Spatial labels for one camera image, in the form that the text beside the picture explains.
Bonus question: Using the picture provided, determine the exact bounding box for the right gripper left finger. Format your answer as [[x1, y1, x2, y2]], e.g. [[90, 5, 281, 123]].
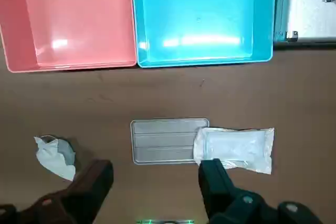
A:
[[0, 158, 114, 224]]

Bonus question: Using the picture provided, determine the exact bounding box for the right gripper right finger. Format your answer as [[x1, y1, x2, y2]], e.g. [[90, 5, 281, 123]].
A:
[[198, 158, 325, 224]]

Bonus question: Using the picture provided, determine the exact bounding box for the used face mask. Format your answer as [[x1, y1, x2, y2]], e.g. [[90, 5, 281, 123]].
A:
[[33, 134, 77, 182]]

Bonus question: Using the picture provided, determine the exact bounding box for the new face mask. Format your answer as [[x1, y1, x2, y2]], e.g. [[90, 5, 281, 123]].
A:
[[193, 126, 275, 175]]

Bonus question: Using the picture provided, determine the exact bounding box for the pink plastic box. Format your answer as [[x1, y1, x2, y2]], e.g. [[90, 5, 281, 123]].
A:
[[0, 0, 138, 73]]

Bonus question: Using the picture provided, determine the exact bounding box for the blue plastic box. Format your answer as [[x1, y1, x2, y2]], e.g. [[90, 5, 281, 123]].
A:
[[130, 0, 277, 68]]

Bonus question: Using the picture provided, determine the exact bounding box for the grey metal tray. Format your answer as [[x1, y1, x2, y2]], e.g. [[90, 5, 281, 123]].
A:
[[130, 118, 211, 166]]

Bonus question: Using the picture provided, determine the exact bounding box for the aluminium case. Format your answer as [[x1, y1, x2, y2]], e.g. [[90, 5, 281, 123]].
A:
[[272, 0, 336, 44]]

